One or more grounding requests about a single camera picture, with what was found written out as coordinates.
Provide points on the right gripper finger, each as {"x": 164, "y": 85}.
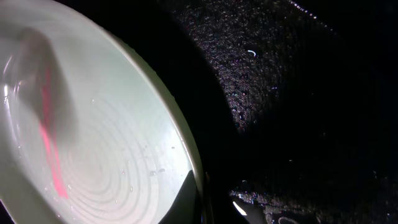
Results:
{"x": 186, "y": 208}

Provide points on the light blue plate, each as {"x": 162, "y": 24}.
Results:
{"x": 89, "y": 132}

